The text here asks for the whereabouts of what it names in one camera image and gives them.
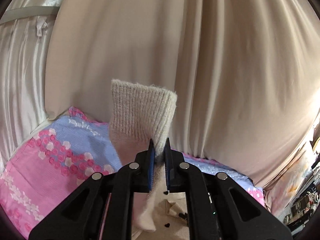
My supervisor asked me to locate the beige sweater with black hearts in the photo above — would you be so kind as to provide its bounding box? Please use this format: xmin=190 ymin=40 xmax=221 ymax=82
xmin=109 ymin=79 xmax=189 ymax=239

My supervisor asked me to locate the floral cream pillow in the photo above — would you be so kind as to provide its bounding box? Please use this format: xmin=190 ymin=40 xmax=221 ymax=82
xmin=265 ymin=119 xmax=320 ymax=218

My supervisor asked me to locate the pink floral bed sheet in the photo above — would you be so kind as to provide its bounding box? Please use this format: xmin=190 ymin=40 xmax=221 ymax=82
xmin=1 ymin=107 xmax=265 ymax=239

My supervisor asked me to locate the cluttered dark shelf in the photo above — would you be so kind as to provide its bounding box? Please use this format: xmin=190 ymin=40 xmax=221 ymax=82
xmin=282 ymin=158 xmax=319 ymax=236

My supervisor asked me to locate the beige draped curtain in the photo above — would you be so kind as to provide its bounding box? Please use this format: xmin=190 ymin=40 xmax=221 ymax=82
xmin=45 ymin=0 xmax=319 ymax=187

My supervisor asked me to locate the white satin curtain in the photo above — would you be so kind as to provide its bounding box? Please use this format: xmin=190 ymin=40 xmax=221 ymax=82
xmin=1 ymin=0 xmax=63 ymax=166

